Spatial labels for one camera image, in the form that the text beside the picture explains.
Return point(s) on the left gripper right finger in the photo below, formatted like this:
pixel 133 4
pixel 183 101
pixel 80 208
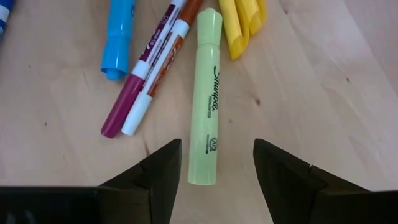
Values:
pixel 286 186

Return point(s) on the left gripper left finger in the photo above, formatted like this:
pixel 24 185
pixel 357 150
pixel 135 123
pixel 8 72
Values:
pixel 155 186

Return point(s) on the brown cap whiteboard marker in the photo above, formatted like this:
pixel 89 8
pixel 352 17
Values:
pixel 138 112

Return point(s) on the magenta cap whiteboard marker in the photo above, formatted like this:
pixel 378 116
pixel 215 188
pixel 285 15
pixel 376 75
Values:
pixel 121 105

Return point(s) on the light green Sharpie highlighter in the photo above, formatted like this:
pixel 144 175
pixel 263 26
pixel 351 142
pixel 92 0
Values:
pixel 205 109

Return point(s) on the blue highlighter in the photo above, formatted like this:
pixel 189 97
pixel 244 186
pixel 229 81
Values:
pixel 118 37

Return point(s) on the blue Expo whiteboard marker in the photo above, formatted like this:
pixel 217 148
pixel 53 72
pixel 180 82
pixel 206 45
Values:
pixel 4 15

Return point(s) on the yellow highlighter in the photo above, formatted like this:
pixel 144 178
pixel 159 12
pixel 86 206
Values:
pixel 256 15
pixel 233 31

